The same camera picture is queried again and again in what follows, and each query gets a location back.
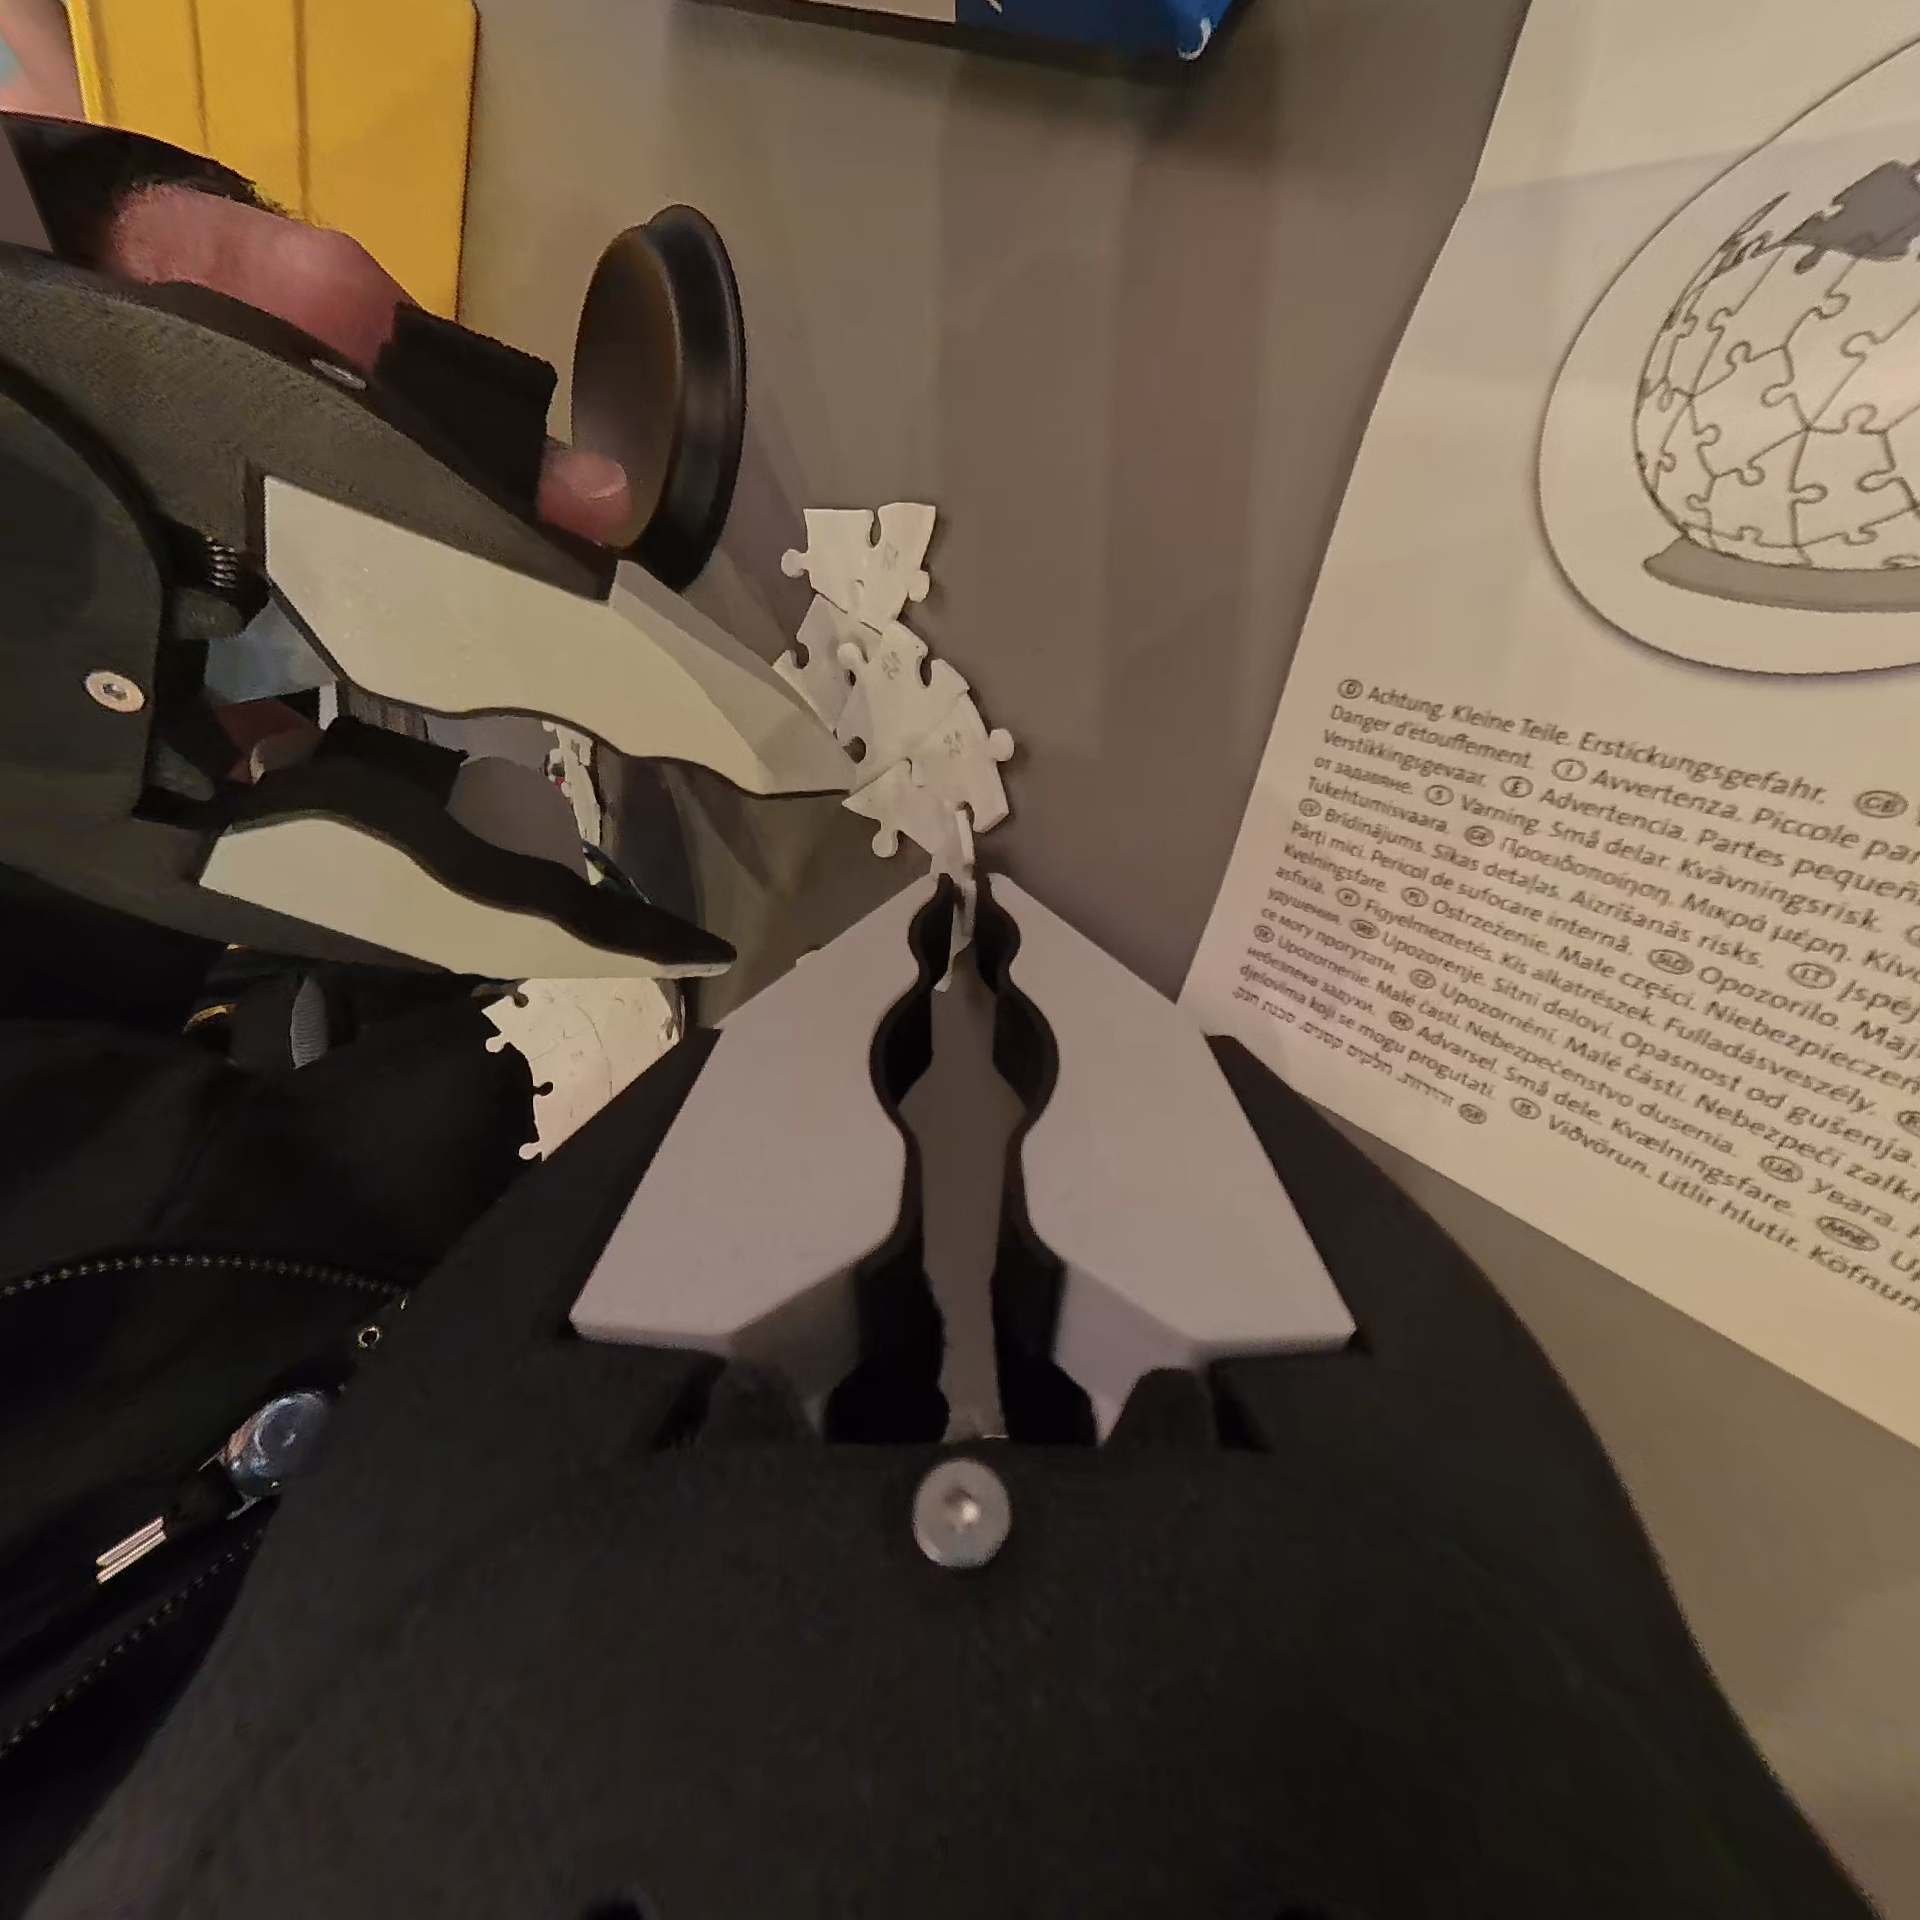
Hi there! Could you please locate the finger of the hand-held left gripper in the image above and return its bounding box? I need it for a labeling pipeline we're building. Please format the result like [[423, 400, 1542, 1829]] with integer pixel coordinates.
[[198, 716, 740, 977], [263, 477, 862, 797]]

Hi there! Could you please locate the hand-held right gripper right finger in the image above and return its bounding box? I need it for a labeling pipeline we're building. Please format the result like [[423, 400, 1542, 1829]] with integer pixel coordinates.
[[968, 868, 1359, 1447]]

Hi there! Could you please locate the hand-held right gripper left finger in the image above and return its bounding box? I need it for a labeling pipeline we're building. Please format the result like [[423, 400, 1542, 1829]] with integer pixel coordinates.
[[570, 880, 967, 1447]]

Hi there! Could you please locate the white partly built puzzle ball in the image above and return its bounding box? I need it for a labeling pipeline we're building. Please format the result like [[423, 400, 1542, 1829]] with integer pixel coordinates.
[[476, 494, 1018, 1168]]

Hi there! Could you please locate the person's left forearm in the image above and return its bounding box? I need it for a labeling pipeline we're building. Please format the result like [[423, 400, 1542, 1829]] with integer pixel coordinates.
[[0, 114, 263, 288]]

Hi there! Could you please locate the black round puzzle stand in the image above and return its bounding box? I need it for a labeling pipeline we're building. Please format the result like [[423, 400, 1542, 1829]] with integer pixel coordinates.
[[570, 202, 747, 587]]

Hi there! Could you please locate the blue puzzle box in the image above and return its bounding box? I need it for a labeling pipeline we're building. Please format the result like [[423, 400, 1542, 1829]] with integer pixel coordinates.
[[732, 0, 1256, 63]]

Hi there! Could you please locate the person's left hand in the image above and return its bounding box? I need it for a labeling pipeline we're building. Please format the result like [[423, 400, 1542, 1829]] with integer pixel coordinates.
[[96, 178, 633, 542]]

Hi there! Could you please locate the yellow panel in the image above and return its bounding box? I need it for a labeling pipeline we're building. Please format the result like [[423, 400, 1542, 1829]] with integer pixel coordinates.
[[59, 0, 482, 320]]

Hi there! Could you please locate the white printed instruction sheet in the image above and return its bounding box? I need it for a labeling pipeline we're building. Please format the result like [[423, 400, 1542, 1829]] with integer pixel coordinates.
[[1176, 0, 1920, 1458]]

